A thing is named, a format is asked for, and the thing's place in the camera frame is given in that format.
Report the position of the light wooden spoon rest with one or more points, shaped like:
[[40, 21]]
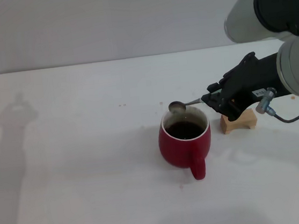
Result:
[[245, 121]]

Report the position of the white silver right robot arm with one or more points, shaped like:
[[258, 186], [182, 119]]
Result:
[[295, 60]]

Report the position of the red ceramic coffee cup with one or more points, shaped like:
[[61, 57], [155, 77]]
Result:
[[178, 152]]

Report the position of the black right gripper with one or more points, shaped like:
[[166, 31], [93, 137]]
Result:
[[253, 78]]

